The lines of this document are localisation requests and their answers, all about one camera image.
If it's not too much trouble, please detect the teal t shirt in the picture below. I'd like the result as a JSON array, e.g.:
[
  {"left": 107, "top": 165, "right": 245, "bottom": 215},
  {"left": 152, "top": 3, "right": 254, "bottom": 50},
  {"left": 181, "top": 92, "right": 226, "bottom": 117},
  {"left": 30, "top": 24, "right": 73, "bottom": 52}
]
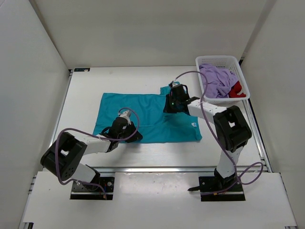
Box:
[{"left": 93, "top": 86, "right": 202, "bottom": 144}]

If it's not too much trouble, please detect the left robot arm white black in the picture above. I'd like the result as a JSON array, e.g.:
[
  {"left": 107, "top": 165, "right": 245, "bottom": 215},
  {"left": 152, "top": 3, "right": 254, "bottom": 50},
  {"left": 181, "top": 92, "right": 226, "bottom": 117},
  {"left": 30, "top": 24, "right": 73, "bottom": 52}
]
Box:
[{"left": 40, "top": 115, "right": 143, "bottom": 191}]

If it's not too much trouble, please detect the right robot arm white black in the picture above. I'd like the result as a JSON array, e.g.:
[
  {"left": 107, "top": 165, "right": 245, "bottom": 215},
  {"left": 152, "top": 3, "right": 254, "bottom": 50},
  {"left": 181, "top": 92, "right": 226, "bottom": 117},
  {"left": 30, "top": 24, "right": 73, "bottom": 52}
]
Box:
[{"left": 163, "top": 83, "right": 252, "bottom": 195}]

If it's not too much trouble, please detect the purple t shirt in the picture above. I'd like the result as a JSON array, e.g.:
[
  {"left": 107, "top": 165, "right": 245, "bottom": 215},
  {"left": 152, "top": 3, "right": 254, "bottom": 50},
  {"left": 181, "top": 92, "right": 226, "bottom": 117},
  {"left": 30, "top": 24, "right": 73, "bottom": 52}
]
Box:
[{"left": 199, "top": 63, "right": 238, "bottom": 98}]

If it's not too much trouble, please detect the white plastic basket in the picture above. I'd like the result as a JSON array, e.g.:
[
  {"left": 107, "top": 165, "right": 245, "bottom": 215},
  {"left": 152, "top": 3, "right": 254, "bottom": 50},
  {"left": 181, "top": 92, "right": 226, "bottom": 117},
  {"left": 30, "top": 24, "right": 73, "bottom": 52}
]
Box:
[{"left": 195, "top": 55, "right": 250, "bottom": 105}]

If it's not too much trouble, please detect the red t shirt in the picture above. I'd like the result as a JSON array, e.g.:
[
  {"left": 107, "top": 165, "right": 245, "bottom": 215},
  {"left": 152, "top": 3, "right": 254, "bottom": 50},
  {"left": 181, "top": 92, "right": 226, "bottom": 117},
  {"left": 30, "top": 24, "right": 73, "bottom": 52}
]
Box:
[{"left": 228, "top": 81, "right": 246, "bottom": 98}]

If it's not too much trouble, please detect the dark label sticker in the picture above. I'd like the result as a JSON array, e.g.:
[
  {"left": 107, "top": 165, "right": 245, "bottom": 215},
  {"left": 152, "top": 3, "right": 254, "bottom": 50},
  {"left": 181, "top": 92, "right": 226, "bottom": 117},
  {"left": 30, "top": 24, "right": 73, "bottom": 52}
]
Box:
[{"left": 73, "top": 68, "right": 90, "bottom": 72}]

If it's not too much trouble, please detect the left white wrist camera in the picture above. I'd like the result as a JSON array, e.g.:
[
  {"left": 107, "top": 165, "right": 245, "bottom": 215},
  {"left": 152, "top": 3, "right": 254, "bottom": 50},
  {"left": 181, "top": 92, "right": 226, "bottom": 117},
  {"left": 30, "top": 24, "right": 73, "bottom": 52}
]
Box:
[{"left": 119, "top": 110, "right": 132, "bottom": 123}]

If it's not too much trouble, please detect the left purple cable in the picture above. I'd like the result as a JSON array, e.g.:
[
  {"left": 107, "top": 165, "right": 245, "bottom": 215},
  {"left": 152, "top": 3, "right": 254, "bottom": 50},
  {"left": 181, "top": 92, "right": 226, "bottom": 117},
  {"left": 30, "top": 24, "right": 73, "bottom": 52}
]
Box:
[{"left": 55, "top": 107, "right": 141, "bottom": 198}]

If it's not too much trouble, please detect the purple cable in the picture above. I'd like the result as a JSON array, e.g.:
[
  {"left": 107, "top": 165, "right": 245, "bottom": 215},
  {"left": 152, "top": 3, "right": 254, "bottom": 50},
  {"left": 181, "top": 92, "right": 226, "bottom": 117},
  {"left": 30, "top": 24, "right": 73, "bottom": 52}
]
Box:
[
  {"left": 55, "top": 107, "right": 141, "bottom": 198},
  {"left": 171, "top": 70, "right": 264, "bottom": 186}
]

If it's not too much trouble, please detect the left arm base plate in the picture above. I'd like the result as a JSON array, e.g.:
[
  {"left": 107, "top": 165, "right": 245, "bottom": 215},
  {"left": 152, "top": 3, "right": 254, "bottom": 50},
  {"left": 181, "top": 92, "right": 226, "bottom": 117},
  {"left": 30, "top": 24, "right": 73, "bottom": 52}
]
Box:
[{"left": 70, "top": 173, "right": 115, "bottom": 200}]

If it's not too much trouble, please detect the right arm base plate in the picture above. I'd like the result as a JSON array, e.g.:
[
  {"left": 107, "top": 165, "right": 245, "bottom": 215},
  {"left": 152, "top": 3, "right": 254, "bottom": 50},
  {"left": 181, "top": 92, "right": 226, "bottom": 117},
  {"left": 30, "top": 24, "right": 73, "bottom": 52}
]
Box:
[{"left": 199, "top": 177, "right": 246, "bottom": 202}]

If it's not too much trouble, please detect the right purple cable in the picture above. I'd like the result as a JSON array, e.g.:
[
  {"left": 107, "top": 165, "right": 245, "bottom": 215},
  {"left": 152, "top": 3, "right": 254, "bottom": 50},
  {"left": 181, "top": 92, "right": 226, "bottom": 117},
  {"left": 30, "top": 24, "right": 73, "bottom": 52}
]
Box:
[{"left": 171, "top": 70, "right": 264, "bottom": 186}]

